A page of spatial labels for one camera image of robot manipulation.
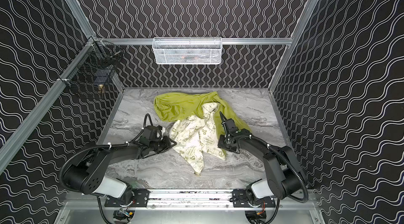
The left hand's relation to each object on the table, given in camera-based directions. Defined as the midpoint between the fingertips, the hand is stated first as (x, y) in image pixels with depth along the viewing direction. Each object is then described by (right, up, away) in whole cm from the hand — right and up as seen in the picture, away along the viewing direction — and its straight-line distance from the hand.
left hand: (181, 145), depth 88 cm
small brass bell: (-40, +31, -7) cm, 51 cm away
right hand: (+24, -1, +2) cm, 24 cm away
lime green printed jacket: (+8, +6, +4) cm, 11 cm away
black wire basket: (-55, +47, +10) cm, 73 cm away
